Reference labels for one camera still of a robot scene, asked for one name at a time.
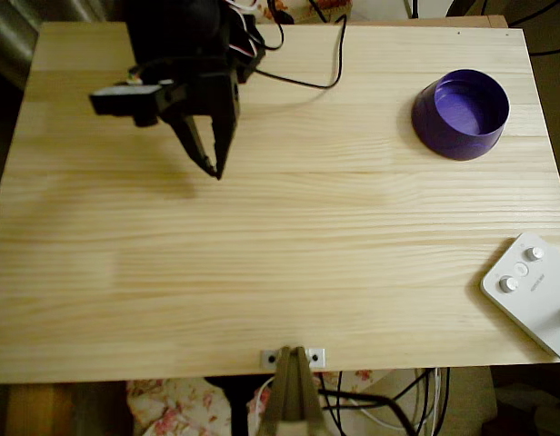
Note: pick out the wooden table leg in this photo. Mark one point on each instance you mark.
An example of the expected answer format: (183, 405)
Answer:
(39, 409)

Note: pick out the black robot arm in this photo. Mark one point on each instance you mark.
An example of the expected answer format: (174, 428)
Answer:
(171, 32)

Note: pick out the black stand pole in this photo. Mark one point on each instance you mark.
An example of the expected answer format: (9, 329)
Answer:
(239, 409)

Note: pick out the white device with knobs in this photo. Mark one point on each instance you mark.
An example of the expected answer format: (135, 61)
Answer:
(534, 309)

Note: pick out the floral cloth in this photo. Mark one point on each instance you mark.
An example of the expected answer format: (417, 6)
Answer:
(298, 11)
(171, 404)

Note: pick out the white bracket with screws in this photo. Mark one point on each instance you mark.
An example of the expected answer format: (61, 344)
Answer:
(322, 353)

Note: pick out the purple bowl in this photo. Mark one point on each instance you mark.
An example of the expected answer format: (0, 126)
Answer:
(425, 127)

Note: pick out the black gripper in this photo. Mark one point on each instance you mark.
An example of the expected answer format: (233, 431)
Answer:
(217, 102)

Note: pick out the black camera box with label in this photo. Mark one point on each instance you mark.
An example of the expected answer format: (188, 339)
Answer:
(121, 102)

